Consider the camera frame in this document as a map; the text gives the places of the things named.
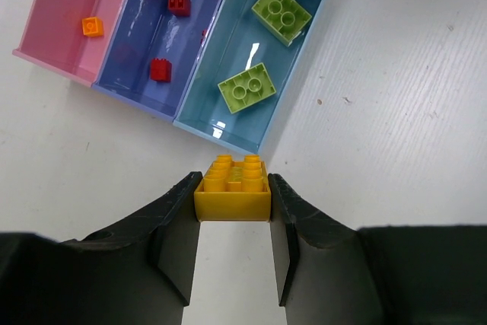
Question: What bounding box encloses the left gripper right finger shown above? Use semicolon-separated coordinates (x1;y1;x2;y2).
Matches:
269;174;486;324

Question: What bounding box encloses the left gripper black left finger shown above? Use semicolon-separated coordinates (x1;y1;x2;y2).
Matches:
1;172;202;324

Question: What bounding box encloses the yellow duplo brick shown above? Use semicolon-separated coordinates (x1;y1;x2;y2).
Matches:
194;155;272;221

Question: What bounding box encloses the light green duplo brick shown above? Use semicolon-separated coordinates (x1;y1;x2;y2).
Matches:
218;62;276;114
252;0;312;47

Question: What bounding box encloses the dark blue container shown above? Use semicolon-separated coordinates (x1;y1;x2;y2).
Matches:
93;0;221;121

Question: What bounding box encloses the light blue container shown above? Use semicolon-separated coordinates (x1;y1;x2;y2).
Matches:
174;0;323;154

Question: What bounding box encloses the orange lego in pink bin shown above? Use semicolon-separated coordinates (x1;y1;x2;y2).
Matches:
81;17;104;37

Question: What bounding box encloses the pink container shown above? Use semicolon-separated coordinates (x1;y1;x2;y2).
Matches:
13;0;126;87

